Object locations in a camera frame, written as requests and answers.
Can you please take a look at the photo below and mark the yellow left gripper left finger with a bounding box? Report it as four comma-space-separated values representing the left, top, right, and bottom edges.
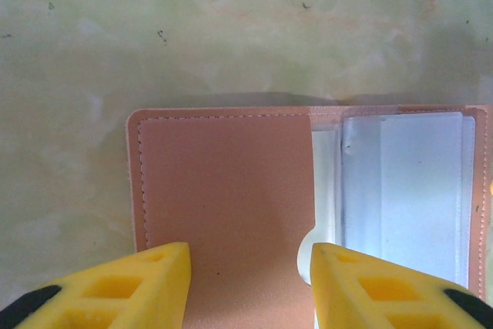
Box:
0, 242, 193, 329

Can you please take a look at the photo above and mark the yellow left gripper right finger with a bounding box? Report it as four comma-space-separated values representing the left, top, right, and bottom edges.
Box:
310, 243, 493, 329

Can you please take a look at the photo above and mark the brown pad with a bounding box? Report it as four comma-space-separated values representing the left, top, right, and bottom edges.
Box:
126, 103, 493, 329

